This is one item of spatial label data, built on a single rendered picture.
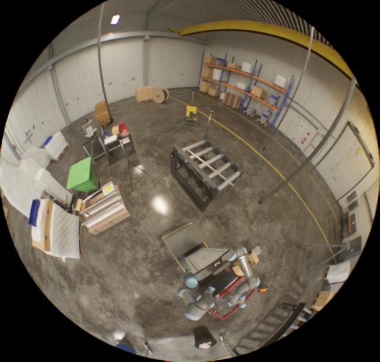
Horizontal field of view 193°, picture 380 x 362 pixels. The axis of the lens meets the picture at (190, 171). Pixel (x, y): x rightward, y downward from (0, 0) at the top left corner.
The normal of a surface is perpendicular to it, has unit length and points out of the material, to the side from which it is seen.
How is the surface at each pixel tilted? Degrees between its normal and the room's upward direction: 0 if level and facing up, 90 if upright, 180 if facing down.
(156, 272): 0
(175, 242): 0
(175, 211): 0
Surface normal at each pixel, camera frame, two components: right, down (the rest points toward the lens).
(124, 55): 0.60, 0.68
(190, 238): 0.11, -0.59
